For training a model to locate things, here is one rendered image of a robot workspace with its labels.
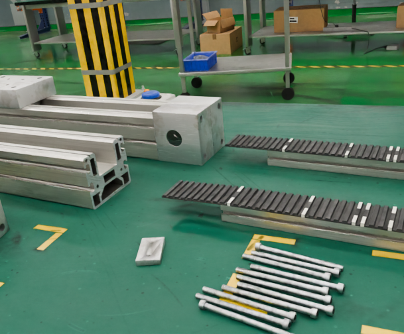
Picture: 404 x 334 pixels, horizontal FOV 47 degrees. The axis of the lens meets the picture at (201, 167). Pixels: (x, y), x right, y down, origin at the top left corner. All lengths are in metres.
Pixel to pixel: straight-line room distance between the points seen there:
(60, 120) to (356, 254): 0.65
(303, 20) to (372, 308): 5.21
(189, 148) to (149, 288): 0.34
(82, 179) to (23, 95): 0.38
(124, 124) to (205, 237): 0.35
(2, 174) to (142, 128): 0.25
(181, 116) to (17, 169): 0.28
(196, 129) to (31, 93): 0.41
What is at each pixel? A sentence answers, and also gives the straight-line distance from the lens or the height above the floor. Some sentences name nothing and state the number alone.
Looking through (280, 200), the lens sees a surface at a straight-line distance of 0.63.
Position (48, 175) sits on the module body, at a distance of 0.77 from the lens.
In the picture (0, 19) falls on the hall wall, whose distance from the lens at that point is 11.73.
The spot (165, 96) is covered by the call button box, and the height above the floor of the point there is 0.84.
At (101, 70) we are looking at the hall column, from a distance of 4.13.
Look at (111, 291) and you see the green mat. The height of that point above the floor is 0.78.
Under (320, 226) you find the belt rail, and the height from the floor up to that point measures 0.79.
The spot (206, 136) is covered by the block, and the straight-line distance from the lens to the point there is 0.83.
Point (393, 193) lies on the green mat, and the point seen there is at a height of 0.78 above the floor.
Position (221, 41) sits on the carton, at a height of 0.15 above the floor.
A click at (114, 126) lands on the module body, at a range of 0.90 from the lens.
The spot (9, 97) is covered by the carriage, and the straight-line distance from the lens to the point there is 1.06.
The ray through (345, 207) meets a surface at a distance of 0.62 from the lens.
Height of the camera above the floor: 1.12
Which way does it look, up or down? 24 degrees down
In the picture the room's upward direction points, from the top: 6 degrees counter-clockwise
